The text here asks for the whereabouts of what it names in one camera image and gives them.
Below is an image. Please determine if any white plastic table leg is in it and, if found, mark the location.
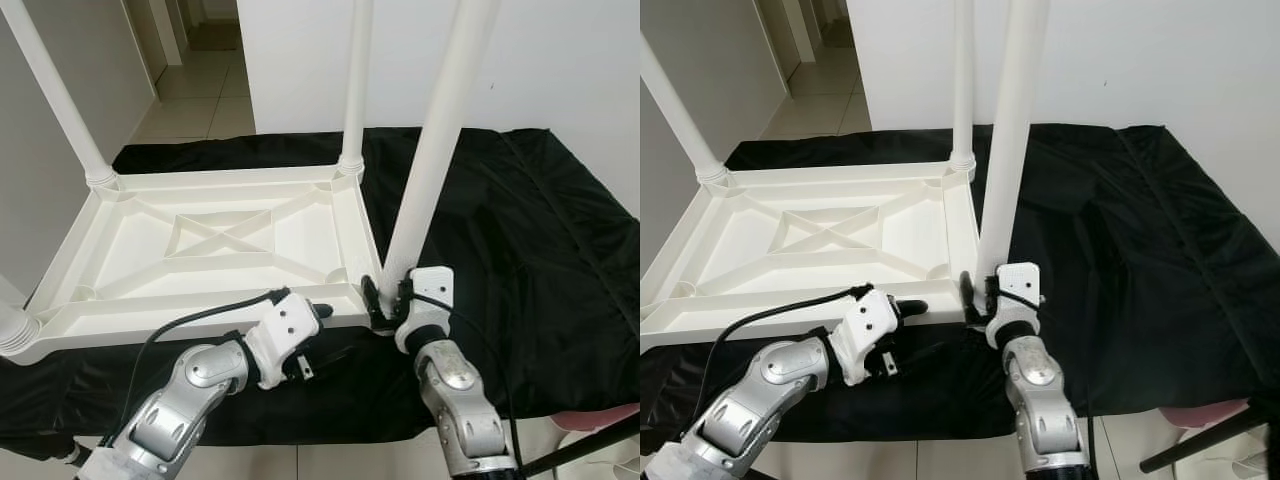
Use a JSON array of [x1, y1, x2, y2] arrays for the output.
[[337, 0, 377, 179], [381, 0, 503, 293], [976, 0, 1053, 286], [0, 0, 121, 189], [948, 0, 978, 183], [0, 275, 41, 358], [640, 35, 731, 187]]

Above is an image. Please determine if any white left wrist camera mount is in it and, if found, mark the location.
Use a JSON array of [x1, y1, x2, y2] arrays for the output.
[[243, 290, 324, 391], [827, 287, 903, 388]]

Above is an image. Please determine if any cream plastic table top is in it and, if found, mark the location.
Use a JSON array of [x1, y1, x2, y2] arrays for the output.
[[0, 163, 388, 367], [640, 160, 988, 354]]

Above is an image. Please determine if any white door frame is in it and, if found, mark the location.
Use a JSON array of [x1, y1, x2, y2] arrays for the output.
[[148, 0, 187, 67], [778, 0, 816, 61]]

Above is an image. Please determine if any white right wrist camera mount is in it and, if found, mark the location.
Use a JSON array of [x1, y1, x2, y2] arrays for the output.
[[394, 265, 457, 353], [984, 261, 1044, 348]]

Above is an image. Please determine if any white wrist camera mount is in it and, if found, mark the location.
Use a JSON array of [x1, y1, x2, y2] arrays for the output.
[[394, 265, 457, 353], [243, 290, 324, 391], [827, 287, 903, 388], [984, 261, 1044, 348]]

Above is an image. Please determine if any black cloth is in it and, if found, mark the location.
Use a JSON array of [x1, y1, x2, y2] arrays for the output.
[[640, 122, 1280, 443], [0, 125, 641, 461]]

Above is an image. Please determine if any white round object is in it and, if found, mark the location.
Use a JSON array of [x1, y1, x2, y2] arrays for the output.
[[565, 432, 641, 480], [1200, 430, 1280, 480]]

